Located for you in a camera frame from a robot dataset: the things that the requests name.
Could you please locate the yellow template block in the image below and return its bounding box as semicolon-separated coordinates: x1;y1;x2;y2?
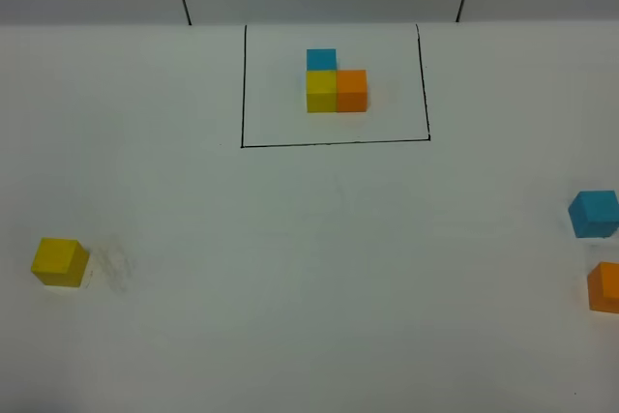
306;71;338;113

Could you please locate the orange template block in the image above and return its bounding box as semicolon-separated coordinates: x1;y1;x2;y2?
337;70;368;112

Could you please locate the blue template block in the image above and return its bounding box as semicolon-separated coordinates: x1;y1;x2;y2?
306;48;338;71

